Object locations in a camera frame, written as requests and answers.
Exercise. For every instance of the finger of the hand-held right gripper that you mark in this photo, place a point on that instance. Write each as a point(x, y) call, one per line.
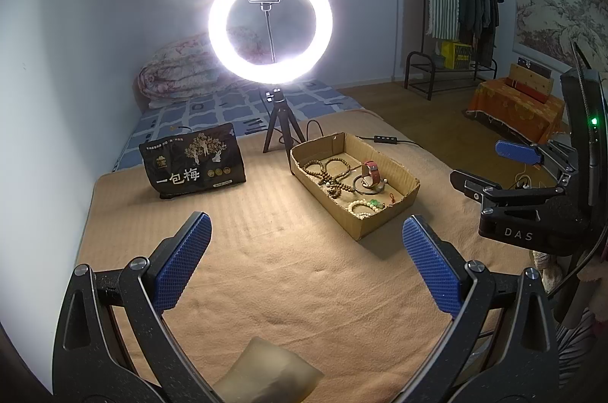
point(489, 191)
point(517, 150)

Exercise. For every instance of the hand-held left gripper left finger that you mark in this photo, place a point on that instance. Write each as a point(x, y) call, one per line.
point(185, 260)

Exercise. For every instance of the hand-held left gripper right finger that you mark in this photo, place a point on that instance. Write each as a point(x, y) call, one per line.
point(430, 265)

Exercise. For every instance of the cardboard box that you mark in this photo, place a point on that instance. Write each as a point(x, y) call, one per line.
point(375, 225)

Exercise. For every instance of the thin dark bangle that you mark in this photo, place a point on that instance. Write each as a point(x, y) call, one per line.
point(355, 187)

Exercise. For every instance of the orange cloth covered table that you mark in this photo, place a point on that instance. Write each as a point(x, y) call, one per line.
point(513, 113)

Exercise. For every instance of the black snack bag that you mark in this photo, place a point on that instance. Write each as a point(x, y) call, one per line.
point(190, 175)

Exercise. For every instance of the yellow crate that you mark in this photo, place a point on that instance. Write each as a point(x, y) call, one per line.
point(456, 55)

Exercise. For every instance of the black clothes rack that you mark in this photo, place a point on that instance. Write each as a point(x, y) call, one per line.
point(422, 72)

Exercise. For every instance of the person's striped clothing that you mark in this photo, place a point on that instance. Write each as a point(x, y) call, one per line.
point(582, 350)

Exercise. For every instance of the tan translucent object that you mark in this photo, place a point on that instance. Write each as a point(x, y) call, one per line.
point(270, 369)

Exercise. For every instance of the dark hanging clothes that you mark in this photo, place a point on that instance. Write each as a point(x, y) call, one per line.
point(477, 8)

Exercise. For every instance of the blue patterned bedsheet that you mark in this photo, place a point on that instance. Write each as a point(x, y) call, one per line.
point(213, 108)

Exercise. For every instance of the folded floral quilt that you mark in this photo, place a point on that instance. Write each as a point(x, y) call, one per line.
point(175, 70)

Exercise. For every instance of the black phone holder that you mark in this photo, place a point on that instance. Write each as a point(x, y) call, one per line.
point(270, 32)

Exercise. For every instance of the landscape wall scroll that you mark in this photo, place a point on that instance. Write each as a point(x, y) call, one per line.
point(546, 13)

